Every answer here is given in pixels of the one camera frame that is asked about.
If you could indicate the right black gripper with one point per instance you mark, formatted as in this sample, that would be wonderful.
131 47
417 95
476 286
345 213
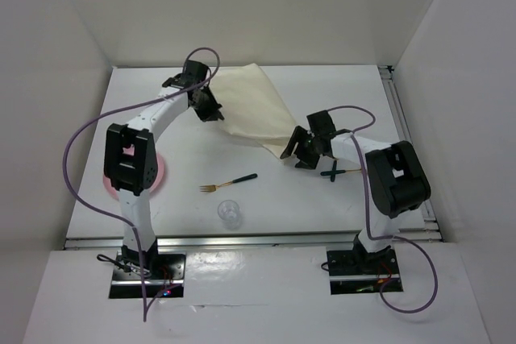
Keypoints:
300 134

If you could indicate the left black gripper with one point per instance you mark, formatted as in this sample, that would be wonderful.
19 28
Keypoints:
212 113

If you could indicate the cream cloth placemat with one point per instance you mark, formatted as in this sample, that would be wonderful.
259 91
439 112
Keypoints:
252 107

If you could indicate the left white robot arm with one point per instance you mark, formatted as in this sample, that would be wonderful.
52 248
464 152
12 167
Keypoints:
131 162

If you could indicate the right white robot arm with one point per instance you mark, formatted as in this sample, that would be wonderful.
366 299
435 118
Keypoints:
394 180

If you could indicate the pink plate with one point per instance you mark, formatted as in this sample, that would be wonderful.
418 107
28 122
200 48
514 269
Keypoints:
160 177

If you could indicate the clear plastic cup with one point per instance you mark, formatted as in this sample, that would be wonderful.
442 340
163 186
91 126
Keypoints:
230 214

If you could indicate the gold knife green handle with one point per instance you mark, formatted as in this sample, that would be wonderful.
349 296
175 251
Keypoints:
333 170

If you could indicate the gold spoon green handle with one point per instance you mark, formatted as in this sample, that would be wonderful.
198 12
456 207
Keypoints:
340 172

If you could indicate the gold fork green handle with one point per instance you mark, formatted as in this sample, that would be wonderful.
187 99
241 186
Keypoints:
210 188

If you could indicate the aluminium front rail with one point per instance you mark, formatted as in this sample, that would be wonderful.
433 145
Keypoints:
225 241

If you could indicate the aluminium rail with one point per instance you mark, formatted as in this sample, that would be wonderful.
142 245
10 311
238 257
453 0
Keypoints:
430 230
225 241

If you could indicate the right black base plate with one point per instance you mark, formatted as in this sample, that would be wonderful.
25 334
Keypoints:
348 276

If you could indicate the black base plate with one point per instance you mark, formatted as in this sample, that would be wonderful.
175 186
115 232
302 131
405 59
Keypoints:
165 280
348 276

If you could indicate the aluminium right side rail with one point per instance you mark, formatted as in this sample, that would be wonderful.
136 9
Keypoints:
430 230

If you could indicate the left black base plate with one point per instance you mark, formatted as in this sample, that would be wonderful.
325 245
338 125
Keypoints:
165 280

